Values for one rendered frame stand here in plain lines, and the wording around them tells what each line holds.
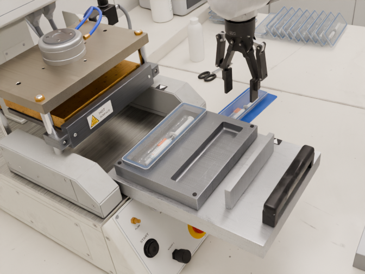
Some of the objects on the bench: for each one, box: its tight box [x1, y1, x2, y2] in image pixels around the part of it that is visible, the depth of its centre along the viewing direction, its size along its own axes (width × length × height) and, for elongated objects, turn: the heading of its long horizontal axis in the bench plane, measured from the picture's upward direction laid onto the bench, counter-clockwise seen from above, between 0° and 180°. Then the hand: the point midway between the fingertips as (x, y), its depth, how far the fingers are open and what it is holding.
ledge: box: [115, 1, 211, 64], centre depth 157 cm, size 30×84×4 cm, turn 156°
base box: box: [0, 173, 148, 274], centre depth 96 cm, size 54×38×17 cm
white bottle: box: [187, 17, 205, 62], centre depth 142 cm, size 5×5×14 cm
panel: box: [112, 198, 209, 274], centre depth 83 cm, size 2×30×19 cm, turn 153°
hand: (240, 87), depth 116 cm, fingers open, 8 cm apart
